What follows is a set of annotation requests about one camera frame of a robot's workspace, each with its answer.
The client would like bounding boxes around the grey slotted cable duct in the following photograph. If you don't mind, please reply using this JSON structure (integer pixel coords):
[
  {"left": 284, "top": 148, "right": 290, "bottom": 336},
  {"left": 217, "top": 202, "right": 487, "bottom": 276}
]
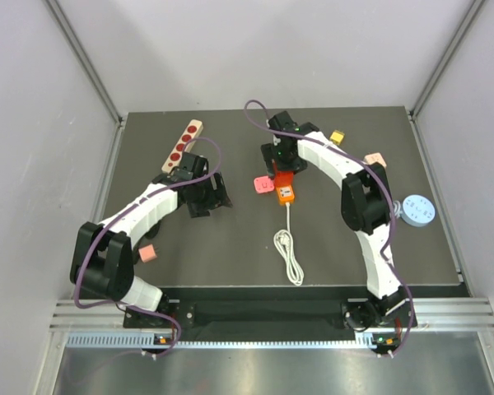
[{"left": 66, "top": 332, "right": 378, "bottom": 350}]

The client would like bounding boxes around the pink cube adapter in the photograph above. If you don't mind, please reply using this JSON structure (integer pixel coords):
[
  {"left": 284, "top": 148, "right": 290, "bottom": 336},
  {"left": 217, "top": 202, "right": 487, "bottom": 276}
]
[{"left": 364, "top": 152, "right": 387, "bottom": 167}]

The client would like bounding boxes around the red plug adapter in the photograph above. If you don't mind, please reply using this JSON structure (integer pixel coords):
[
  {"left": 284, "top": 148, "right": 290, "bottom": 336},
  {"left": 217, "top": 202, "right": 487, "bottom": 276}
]
[{"left": 269, "top": 160, "right": 294, "bottom": 188}]

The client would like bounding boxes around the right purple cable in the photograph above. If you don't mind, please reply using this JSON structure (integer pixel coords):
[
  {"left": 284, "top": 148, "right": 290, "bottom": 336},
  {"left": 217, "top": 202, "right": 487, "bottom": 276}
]
[{"left": 243, "top": 98, "right": 415, "bottom": 357}]

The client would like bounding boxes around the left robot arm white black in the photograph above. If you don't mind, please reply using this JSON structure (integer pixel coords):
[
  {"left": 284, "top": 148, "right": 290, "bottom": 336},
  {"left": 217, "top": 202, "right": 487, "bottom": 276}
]
[{"left": 70, "top": 153, "right": 232, "bottom": 327}]

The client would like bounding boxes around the blue round power socket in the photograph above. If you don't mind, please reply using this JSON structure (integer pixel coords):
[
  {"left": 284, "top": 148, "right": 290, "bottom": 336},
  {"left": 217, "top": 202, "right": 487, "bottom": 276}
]
[{"left": 400, "top": 194, "right": 436, "bottom": 227}]

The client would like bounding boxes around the pink square adapter plug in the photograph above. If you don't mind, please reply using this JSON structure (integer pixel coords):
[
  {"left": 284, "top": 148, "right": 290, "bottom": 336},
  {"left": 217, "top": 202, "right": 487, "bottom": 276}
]
[{"left": 254, "top": 175, "right": 275, "bottom": 194}]

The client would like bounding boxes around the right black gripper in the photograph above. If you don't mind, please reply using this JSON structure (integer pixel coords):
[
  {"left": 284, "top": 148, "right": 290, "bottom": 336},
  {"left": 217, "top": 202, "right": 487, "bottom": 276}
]
[{"left": 262, "top": 141, "right": 307, "bottom": 179}]

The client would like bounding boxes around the salmon pink plug adapter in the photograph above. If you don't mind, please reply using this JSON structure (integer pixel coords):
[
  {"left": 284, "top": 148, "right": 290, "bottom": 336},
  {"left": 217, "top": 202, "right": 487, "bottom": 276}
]
[{"left": 138, "top": 244, "right": 157, "bottom": 263}]

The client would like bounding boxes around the beige red power strip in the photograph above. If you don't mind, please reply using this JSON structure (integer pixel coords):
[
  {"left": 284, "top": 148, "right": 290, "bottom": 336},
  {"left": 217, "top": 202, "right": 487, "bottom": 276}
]
[{"left": 161, "top": 119, "right": 203, "bottom": 174}]

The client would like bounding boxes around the orange power strip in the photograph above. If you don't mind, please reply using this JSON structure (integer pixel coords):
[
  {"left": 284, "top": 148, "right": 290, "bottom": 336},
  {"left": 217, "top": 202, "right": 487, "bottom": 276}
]
[{"left": 275, "top": 184, "right": 295, "bottom": 206}]

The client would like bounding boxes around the yellow cube charger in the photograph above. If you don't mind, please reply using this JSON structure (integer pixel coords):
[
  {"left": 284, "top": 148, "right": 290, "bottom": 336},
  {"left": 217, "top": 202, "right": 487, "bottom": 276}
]
[{"left": 329, "top": 130, "right": 345, "bottom": 146}]

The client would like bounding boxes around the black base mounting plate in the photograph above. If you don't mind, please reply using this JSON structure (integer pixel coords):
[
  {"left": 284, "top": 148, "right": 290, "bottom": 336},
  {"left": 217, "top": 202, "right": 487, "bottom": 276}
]
[{"left": 123, "top": 298, "right": 417, "bottom": 332}]

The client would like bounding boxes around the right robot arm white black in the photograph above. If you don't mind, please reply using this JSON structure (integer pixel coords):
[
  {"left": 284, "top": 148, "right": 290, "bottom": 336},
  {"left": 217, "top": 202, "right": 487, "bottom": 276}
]
[{"left": 261, "top": 111, "right": 413, "bottom": 332}]

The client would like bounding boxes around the white cord with plug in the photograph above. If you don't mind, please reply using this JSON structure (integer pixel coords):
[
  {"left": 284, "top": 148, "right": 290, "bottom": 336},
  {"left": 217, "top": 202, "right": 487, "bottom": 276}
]
[{"left": 273, "top": 202, "right": 305, "bottom": 287}]

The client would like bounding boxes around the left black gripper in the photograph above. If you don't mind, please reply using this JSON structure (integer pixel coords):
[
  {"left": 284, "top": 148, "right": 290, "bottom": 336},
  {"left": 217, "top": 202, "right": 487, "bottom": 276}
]
[{"left": 187, "top": 171, "right": 231, "bottom": 218}]

